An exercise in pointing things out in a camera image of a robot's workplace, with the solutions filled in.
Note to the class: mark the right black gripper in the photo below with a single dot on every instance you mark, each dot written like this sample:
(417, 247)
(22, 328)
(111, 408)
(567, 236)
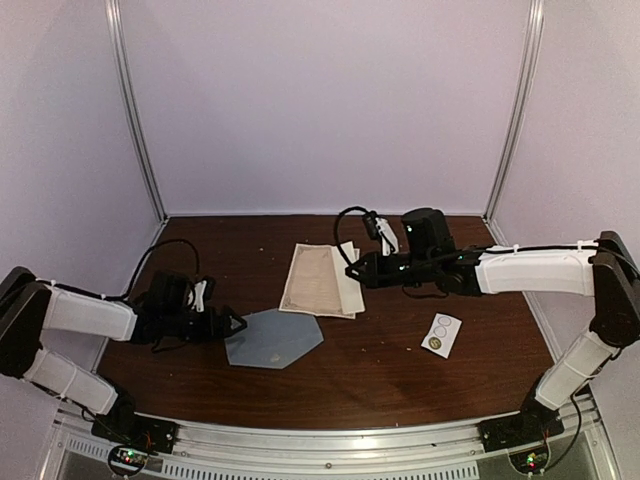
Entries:
(376, 278)

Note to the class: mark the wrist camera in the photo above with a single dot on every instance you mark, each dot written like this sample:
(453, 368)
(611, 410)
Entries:
(379, 229)
(200, 293)

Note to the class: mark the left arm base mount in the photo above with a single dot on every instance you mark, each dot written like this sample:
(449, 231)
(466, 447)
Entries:
(136, 438)

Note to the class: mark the beige letter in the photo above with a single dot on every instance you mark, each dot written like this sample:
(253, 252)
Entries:
(350, 290)

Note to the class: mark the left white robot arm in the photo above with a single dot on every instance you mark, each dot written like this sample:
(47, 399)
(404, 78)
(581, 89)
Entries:
(174, 306)

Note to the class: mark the front aluminium rail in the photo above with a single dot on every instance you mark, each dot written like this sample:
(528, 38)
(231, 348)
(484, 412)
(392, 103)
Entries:
(451, 450)

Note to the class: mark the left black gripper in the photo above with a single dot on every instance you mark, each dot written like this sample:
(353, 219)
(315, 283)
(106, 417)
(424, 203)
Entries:
(212, 333)

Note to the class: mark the ornate bordered paper sheet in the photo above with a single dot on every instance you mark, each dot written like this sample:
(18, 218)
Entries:
(311, 285)

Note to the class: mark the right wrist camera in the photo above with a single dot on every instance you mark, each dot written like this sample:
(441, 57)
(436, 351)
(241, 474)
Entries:
(379, 229)

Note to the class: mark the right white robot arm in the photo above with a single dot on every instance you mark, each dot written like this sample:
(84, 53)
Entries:
(601, 269)

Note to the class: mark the white sticker sheet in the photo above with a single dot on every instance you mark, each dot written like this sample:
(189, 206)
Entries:
(442, 335)

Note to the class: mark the right aluminium frame post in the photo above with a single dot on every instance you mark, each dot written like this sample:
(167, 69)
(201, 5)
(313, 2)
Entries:
(530, 56)

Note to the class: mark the left aluminium frame post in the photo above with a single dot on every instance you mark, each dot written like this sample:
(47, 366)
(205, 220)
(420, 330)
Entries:
(132, 115)

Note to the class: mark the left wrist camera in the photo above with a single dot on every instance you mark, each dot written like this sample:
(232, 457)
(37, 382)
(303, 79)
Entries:
(200, 293)

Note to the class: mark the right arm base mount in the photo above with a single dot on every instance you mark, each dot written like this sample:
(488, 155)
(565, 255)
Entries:
(524, 435)

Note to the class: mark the aluminium frame post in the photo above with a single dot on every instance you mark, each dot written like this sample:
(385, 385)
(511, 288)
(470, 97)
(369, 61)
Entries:
(530, 56)
(132, 115)

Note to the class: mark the grey-blue envelope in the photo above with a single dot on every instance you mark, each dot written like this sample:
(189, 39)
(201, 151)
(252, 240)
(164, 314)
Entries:
(273, 340)

